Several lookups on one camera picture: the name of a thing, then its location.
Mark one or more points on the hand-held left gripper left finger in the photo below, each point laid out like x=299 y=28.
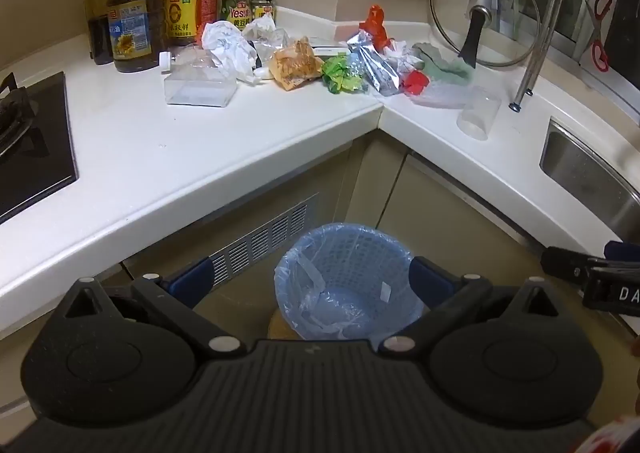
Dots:
x=192 y=278

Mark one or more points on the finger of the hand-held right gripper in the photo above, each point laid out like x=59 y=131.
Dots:
x=622 y=249
x=565 y=264

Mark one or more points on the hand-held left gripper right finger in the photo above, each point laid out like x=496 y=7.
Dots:
x=424 y=277

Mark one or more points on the blue plastic waste basket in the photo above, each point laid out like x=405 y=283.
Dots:
x=350 y=258

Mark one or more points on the clear plastic cup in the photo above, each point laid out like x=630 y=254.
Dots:
x=480 y=114

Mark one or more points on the clear plastic bag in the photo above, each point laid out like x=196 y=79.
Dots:
x=266 y=30
x=445 y=96

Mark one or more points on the clear plastic box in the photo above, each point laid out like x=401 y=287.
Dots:
x=200 y=89

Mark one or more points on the small red wrapper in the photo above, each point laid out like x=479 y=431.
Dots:
x=416 y=82

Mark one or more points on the green cloth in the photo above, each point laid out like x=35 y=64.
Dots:
x=445 y=65

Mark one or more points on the silver foil packet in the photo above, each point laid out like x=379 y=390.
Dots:
x=375 y=67

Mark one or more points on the green wrapper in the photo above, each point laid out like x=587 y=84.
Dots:
x=340 y=74

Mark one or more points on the small white paper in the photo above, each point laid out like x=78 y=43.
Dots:
x=400 y=50

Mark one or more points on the brown snack wrapper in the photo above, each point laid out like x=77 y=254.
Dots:
x=295 y=64

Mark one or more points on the large white paper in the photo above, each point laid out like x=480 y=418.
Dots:
x=227 y=43

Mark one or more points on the white box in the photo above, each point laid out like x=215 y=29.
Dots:
x=330 y=51

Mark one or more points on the red plastic bag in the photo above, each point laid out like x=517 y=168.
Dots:
x=375 y=25

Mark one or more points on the steel sink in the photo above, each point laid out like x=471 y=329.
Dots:
x=590 y=173

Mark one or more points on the silver vent grille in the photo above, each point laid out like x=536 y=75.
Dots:
x=270 y=233

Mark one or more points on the black gas stove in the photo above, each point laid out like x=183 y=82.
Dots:
x=45 y=153

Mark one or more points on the metal dish rack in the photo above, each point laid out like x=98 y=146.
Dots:
x=537 y=43

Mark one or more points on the glass pot lid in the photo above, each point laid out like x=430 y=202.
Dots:
x=472 y=35

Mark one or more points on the large blue label oil bottle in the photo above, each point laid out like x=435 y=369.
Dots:
x=132 y=33

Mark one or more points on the dark soy sauce bottle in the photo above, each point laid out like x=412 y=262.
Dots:
x=100 y=35

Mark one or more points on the large green label jar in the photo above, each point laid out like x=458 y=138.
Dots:
x=236 y=8

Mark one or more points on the small green label jar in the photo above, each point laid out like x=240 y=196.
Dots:
x=263 y=8

